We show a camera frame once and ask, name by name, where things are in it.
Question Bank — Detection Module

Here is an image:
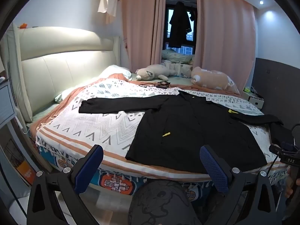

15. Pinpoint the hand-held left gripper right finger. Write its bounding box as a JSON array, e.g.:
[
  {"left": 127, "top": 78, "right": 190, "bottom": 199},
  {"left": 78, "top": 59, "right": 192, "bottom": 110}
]
[{"left": 200, "top": 145, "right": 277, "bottom": 225}]

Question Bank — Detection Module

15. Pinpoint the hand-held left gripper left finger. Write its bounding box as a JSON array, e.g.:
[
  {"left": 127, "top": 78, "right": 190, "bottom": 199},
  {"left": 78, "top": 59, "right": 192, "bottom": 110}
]
[{"left": 26, "top": 144, "right": 104, "bottom": 225}]

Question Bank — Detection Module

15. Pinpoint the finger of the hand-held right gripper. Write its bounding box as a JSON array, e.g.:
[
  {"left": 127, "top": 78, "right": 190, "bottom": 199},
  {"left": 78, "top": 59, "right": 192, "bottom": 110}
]
[
  {"left": 271, "top": 122, "right": 294, "bottom": 144},
  {"left": 269, "top": 142, "right": 296, "bottom": 156}
]

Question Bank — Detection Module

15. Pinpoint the black jacket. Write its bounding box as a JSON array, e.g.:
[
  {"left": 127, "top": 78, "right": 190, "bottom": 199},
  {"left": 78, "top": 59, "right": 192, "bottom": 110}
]
[{"left": 78, "top": 89, "right": 285, "bottom": 174}]

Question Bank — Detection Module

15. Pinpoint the person's right hand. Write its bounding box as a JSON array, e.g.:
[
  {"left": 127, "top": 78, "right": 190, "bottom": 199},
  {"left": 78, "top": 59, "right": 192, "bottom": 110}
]
[{"left": 285, "top": 169, "right": 300, "bottom": 200}]

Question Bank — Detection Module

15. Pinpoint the plaid flower bed skirt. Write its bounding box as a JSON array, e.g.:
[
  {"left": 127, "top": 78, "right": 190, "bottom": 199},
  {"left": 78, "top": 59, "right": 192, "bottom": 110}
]
[{"left": 39, "top": 143, "right": 290, "bottom": 202}]

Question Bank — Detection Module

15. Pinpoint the white bedside cabinet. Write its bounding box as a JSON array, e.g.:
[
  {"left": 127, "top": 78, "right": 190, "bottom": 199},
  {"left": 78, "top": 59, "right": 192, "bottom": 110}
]
[{"left": 241, "top": 88, "right": 265, "bottom": 109}]

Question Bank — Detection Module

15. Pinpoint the geometric patterned blanket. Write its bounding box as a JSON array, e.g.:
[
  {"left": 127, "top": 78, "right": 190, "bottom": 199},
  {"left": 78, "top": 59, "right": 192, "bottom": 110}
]
[{"left": 35, "top": 77, "right": 290, "bottom": 176}]

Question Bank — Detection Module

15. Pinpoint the person's patterned trouser knee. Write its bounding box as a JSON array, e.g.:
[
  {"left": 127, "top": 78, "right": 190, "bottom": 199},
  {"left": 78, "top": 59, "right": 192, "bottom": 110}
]
[{"left": 128, "top": 180, "right": 202, "bottom": 225}]

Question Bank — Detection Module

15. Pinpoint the orange box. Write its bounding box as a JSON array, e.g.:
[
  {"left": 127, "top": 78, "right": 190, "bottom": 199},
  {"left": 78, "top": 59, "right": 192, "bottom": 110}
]
[{"left": 14, "top": 157, "right": 35, "bottom": 185}]

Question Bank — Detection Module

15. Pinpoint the peach plush toy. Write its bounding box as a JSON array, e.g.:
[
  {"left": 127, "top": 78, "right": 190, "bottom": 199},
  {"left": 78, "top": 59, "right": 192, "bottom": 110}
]
[{"left": 191, "top": 67, "right": 239, "bottom": 95}]

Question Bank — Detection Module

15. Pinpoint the pale green pillow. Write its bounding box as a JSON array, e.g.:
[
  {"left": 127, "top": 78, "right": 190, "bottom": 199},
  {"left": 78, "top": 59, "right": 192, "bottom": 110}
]
[{"left": 101, "top": 65, "right": 132, "bottom": 79}]

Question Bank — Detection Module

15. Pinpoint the grey nightstand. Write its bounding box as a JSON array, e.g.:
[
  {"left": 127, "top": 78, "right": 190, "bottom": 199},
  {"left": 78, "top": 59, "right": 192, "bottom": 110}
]
[{"left": 0, "top": 76, "right": 18, "bottom": 125}]

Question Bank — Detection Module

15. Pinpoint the pink curtain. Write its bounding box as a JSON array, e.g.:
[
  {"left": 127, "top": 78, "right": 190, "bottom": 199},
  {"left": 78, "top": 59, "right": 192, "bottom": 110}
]
[
  {"left": 196, "top": 0, "right": 256, "bottom": 95},
  {"left": 121, "top": 0, "right": 167, "bottom": 72}
]

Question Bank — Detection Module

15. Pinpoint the grey plush toy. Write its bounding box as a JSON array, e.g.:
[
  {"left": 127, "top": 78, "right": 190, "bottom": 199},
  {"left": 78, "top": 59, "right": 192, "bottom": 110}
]
[{"left": 136, "top": 64, "right": 181, "bottom": 81}]

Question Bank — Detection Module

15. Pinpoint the crumpled bedding pile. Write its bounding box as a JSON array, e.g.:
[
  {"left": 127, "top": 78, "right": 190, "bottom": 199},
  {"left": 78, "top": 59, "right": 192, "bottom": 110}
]
[{"left": 161, "top": 49, "right": 195, "bottom": 78}]

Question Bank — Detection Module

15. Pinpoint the hanging black coat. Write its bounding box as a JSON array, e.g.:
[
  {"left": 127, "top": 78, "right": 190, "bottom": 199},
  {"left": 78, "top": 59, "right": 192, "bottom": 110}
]
[{"left": 168, "top": 2, "right": 191, "bottom": 48}]

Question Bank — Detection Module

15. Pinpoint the hanging white shirt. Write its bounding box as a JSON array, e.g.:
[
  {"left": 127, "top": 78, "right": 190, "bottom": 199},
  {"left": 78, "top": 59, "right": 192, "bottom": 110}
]
[{"left": 98, "top": 0, "right": 119, "bottom": 24}]

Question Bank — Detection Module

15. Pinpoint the black device with cable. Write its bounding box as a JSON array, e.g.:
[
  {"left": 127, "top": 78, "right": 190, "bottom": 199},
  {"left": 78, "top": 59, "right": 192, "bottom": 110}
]
[{"left": 138, "top": 81, "right": 171, "bottom": 89}]

